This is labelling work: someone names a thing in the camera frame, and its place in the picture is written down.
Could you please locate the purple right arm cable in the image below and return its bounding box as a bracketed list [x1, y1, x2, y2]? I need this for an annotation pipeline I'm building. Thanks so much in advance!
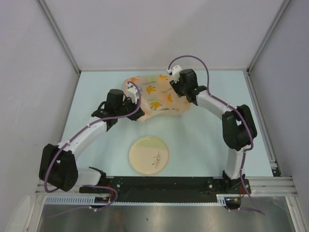
[168, 55, 266, 216]

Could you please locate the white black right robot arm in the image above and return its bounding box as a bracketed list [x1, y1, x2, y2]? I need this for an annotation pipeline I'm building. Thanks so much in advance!
[167, 65, 257, 194]

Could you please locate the aluminium frame rail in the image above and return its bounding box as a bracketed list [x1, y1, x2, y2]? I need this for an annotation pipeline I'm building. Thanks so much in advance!
[35, 176, 297, 196]

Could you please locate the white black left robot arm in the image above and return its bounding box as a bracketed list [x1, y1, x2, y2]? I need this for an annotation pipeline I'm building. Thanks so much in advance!
[39, 86, 144, 193]

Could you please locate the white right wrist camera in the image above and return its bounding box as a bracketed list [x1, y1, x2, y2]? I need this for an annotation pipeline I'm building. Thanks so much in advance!
[167, 65, 182, 83]

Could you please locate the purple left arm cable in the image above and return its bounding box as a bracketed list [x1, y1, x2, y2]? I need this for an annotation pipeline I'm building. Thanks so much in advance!
[43, 81, 143, 218]

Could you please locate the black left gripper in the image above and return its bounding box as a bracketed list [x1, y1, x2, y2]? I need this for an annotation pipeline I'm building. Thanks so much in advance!
[115, 97, 144, 121]

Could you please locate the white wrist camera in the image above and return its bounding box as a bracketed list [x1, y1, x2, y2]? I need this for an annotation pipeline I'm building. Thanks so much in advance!
[167, 65, 182, 83]
[126, 81, 142, 103]

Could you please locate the round cream green plate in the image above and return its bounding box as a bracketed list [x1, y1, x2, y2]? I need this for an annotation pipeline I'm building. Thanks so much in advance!
[128, 136, 170, 176]

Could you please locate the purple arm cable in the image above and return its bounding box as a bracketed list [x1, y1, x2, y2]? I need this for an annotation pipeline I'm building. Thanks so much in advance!
[168, 55, 266, 216]
[43, 81, 143, 218]

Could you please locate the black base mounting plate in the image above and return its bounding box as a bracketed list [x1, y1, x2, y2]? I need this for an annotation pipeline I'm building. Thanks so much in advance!
[79, 174, 251, 204]

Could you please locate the white slotted cable duct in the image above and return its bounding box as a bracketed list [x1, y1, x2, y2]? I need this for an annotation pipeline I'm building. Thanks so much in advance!
[45, 195, 226, 206]

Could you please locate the translucent peach plastic bag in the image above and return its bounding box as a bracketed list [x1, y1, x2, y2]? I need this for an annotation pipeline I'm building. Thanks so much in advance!
[123, 74, 191, 122]

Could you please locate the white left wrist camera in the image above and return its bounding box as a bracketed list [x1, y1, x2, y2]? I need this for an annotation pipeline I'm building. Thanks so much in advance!
[126, 81, 142, 103]

